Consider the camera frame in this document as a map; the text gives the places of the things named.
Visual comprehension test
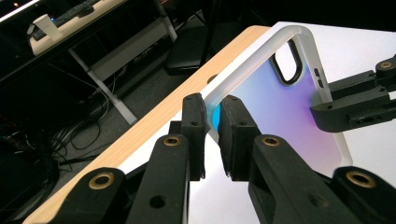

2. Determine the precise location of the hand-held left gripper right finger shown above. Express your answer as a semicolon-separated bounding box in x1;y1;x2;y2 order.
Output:
218;94;362;224

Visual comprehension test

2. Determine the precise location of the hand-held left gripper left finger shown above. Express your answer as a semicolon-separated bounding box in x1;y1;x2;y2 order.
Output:
125;92;208;224

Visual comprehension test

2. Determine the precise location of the translucent white phone case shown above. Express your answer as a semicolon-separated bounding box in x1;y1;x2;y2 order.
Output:
201;24;354;178

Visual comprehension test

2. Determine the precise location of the white table mat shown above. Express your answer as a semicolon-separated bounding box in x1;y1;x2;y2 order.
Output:
118;21;396;224

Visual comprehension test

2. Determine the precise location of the wooden table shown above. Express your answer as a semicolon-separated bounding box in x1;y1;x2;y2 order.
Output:
22;25;271;224

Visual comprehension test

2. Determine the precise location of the black folding chair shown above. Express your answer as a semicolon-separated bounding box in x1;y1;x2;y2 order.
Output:
164;0;226;77

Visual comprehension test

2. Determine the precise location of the white-framed desk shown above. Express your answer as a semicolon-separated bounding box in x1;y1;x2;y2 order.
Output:
27;0;179;126

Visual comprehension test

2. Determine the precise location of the black keyboard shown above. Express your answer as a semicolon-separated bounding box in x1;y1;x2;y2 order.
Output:
32;0;105;41

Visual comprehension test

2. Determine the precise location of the white paper cup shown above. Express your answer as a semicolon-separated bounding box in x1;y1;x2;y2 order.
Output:
32;13;64;43

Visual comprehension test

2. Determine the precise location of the floor cable bundle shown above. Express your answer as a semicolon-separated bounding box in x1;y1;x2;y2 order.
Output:
46;88;114;167

